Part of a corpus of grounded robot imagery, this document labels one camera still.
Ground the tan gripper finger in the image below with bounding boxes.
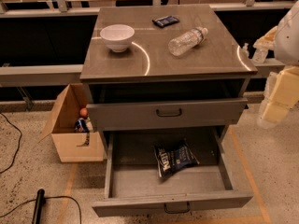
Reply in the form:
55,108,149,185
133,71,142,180
253,26,277,50
257,66,299,129

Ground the blue chip bag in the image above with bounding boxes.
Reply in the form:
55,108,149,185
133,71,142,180
154,140,200,178

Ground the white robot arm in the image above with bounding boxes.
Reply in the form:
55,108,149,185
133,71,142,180
253,1,299,129

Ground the upper grey drawer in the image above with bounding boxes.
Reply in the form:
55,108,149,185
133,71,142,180
87,98,247,131

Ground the grey drawer cabinet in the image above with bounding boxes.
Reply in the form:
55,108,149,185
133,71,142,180
80,5,256,148

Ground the open middle drawer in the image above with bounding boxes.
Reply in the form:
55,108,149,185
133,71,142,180
91,126,254,218

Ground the clear sanitizer pump bottle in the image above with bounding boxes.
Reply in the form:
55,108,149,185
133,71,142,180
252,48,268,63

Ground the small clear pump bottle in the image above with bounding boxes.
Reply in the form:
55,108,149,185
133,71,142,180
242,43,249,57

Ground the clear plastic water bottle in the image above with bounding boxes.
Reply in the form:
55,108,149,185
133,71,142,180
168,27,208,56

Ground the small dark blue packet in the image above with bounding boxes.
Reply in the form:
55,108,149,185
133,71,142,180
152,16,179,28

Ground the white ceramic bowl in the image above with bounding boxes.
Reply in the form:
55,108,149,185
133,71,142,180
100,24,135,52

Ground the orange ball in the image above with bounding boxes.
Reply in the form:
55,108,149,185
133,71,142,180
79,108,88,119

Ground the cardboard box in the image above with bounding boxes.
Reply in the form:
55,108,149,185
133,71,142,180
40,83,106,162

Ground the black cylinder on floor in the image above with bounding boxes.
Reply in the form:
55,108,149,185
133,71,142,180
32,189,46,224

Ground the grey metal rail shelf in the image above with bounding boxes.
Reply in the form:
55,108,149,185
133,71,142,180
0,64,83,87

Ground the black floor cable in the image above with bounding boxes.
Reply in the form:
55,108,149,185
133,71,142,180
0,111,23,175

